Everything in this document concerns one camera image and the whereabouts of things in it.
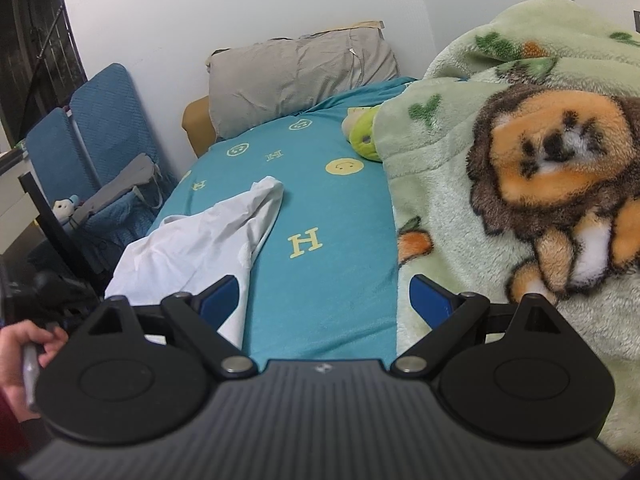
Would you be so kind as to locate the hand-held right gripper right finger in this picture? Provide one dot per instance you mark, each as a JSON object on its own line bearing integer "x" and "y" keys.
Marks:
{"x": 430, "y": 302}

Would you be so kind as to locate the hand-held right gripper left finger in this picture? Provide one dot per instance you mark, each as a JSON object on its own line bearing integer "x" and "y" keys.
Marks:
{"x": 220, "y": 302}

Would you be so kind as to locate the white t-shirt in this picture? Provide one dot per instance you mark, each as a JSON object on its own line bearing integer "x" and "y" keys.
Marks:
{"x": 200, "y": 240}

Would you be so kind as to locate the person's left forearm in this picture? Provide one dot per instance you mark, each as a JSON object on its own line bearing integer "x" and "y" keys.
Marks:
{"x": 7, "y": 435}

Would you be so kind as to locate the person's left hand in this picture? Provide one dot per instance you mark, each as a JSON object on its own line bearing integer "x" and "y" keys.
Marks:
{"x": 17, "y": 360}

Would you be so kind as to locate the small white plush toy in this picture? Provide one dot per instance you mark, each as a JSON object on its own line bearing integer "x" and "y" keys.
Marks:
{"x": 64, "y": 208}

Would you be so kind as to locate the white table with black legs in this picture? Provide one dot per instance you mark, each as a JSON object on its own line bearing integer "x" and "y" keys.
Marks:
{"x": 15, "y": 200}

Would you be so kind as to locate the green lion printed blanket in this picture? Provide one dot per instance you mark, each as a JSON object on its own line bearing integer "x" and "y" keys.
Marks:
{"x": 440, "y": 190}

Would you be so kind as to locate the grey folded cloth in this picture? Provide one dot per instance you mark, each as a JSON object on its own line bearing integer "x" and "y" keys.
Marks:
{"x": 125, "y": 180}

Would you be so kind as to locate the bed with teal printed sheet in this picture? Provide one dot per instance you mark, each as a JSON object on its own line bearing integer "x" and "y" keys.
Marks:
{"x": 320, "y": 200}

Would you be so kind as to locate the green plush toy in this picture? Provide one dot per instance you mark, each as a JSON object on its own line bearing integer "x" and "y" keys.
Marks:
{"x": 362, "y": 140}

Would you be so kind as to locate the tan bed headboard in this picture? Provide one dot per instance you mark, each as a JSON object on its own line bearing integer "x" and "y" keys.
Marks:
{"x": 197, "y": 125}

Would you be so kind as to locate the tall blue covered chair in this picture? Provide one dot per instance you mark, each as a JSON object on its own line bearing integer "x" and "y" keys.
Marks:
{"x": 115, "y": 110}

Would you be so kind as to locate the grey pillow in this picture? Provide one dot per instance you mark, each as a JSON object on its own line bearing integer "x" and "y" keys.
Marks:
{"x": 290, "y": 75}

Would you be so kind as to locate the dark window grille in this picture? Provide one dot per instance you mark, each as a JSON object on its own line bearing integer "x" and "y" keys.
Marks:
{"x": 35, "y": 50}

